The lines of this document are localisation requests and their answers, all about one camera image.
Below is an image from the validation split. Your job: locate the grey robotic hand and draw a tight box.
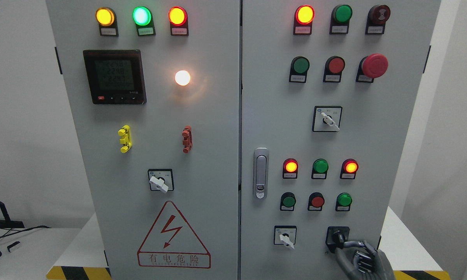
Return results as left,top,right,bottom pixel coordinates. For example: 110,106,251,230
335,241,396,280

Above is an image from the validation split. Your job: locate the black rotary knob switch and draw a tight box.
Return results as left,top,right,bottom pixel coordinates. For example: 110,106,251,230
325,226,350,254

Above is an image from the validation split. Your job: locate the green push button lower right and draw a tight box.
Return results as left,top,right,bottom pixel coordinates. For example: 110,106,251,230
335,192,353,212

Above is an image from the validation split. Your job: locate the green push button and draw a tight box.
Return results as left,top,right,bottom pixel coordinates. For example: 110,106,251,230
335,192,353,212
279,192,297,211
289,56,310,83

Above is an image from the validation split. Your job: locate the red push button lower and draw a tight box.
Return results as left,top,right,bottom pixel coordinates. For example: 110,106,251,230
307,192,325,211

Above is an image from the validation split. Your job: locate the red push button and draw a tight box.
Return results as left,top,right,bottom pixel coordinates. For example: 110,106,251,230
323,56,345,83
307,192,325,211

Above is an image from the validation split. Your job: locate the red lit indicator middle right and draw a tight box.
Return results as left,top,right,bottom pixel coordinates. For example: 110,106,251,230
340,158,359,180

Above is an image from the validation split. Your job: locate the green push button lower left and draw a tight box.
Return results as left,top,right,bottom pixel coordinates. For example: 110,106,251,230
279,192,297,211

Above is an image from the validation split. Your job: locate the green indicator light middle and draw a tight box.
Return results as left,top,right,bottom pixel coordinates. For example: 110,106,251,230
311,158,328,180

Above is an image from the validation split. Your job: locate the red lit indicator middle left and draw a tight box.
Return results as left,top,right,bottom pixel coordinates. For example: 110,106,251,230
282,158,298,179

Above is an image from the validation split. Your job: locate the grey electrical control cabinet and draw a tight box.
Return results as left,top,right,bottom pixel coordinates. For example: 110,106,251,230
46,0,441,280

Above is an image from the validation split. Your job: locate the red electrical hazard warning sticker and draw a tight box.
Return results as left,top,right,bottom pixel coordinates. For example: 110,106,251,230
137,201,211,269

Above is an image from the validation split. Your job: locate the red emergency stop mushroom button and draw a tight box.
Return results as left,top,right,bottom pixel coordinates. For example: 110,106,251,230
356,53,389,83

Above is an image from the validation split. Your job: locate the red push button upper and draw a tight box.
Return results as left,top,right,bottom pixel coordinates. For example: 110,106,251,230
323,56,345,83

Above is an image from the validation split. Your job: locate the green push button upper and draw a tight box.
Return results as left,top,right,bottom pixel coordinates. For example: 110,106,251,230
289,56,310,83

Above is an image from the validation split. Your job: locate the red terminal connector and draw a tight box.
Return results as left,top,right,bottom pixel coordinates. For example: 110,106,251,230
182,125,193,154

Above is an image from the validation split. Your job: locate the dark red buzzer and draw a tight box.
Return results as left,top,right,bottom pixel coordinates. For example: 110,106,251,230
365,5,391,34

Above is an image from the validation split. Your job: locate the green indicator light top right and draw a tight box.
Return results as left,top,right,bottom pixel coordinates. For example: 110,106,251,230
329,5,353,34

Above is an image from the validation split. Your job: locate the red lit indicator top right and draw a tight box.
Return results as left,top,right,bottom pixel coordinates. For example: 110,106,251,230
293,5,315,35

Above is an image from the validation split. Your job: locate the white lit indicator light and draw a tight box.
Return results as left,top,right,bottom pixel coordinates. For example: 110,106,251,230
175,70,191,86

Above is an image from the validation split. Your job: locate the yellow terminal connector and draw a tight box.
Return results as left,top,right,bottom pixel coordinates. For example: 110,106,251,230
118,125,132,154

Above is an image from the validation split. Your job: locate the red lit indicator light left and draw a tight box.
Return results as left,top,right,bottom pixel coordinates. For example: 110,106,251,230
168,6,189,37

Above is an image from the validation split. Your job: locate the black digital power meter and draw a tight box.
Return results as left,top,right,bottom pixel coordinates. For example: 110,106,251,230
83,49,147,105

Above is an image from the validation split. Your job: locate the green lit indicator light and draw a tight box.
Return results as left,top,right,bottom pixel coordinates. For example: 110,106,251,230
132,6,156,37

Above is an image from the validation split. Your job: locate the small white black adapter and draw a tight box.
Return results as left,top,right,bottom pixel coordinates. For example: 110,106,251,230
7,241,21,253

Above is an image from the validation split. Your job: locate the yellow indicator light top left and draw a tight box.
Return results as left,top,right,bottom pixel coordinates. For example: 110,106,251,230
95,7,119,37

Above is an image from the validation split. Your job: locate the black device with antenna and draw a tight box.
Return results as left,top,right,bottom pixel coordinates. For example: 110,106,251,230
0,201,25,228

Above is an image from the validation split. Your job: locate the white selector switch lower right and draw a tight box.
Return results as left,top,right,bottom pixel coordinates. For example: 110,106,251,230
273,225,297,249

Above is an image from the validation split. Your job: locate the white selector switch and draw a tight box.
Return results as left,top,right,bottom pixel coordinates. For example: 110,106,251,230
312,106,342,132
273,225,297,249

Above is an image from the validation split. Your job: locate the silver cabinet door handle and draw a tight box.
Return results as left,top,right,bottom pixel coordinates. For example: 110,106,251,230
253,147,269,199

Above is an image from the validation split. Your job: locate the white selector switch upper right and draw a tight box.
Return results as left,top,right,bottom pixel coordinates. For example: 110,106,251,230
312,106,342,132

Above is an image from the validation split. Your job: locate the white selector switch left door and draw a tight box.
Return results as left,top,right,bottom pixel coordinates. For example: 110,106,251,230
147,169,174,193

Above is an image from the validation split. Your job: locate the black cable on table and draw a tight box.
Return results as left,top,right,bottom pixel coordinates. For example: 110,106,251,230
0,225,52,245

